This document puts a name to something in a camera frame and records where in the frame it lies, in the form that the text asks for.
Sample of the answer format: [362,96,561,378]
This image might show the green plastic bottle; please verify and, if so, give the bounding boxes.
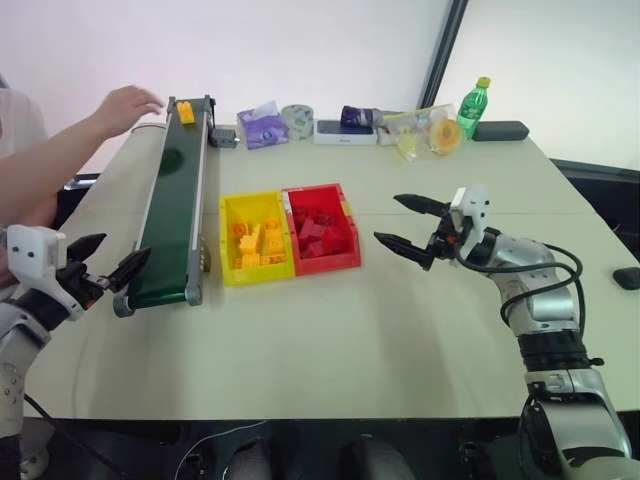
[455,76,493,142]

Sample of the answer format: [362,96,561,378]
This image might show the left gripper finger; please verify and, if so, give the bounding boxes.
[101,245,153,294]
[66,232,109,265]

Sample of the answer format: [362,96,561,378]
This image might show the dark side furniture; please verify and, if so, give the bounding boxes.
[548,158,640,251]

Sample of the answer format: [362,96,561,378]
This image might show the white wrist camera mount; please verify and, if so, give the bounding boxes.
[6,224,84,322]
[448,183,494,264]

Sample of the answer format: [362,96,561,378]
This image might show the clear plastic bag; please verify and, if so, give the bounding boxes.
[376,103,464,163]

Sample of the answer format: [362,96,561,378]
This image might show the dark window frame post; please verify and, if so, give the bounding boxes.
[418,0,470,109]

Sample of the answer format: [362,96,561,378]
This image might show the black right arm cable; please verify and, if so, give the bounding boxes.
[499,242,587,351]

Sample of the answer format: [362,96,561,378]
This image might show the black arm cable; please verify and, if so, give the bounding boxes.
[21,393,126,480]
[499,242,587,351]

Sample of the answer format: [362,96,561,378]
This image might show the person's bare hand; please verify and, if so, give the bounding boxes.
[91,85,166,139]

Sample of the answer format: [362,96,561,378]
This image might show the person's white shirt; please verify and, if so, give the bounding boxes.
[0,74,50,162]

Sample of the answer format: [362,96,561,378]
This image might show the large purple packet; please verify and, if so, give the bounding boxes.
[236,100,290,151]

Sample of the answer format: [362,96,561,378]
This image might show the thin white cable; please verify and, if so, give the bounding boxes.
[182,419,269,480]

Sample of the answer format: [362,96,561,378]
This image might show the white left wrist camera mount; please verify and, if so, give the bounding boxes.
[6,224,84,322]

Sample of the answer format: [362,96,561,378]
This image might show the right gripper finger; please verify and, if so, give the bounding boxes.
[373,230,434,272]
[392,193,452,218]

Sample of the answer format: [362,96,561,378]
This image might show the yellow comb-shaped toy brick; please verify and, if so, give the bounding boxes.
[238,233,265,257]

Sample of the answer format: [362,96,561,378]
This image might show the black oblong case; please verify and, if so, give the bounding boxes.
[472,120,531,143]

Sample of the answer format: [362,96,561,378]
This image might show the small purple packet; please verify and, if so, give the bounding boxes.
[340,104,384,129]

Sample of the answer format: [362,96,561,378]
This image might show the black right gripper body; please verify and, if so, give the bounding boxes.
[421,211,472,272]

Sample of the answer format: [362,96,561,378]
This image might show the orange round fruit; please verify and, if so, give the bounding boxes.
[429,117,463,157]

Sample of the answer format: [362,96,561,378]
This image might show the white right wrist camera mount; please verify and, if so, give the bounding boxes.
[448,183,494,264]

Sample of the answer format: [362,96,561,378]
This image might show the grey tape roll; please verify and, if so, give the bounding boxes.
[280,103,317,143]

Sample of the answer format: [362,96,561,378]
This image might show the green conveyor belt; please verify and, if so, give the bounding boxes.
[113,94,218,319]

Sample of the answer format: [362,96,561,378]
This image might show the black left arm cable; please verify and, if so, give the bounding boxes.
[21,393,126,480]

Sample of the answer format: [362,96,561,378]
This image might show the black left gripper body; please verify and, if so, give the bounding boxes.
[54,261,114,312]

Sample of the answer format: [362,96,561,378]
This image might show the red toy brick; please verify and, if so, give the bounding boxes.
[298,221,327,247]

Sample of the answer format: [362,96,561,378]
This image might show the red plastic bin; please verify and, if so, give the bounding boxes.
[280,182,363,278]

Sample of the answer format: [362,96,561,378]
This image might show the white flat carton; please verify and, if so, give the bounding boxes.
[313,119,378,147]

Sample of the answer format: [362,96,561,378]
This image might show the black computer mouse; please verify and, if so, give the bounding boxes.
[612,266,640,290]

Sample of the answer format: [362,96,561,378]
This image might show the yellow plastic bin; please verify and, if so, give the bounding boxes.
[218,189,297,288]

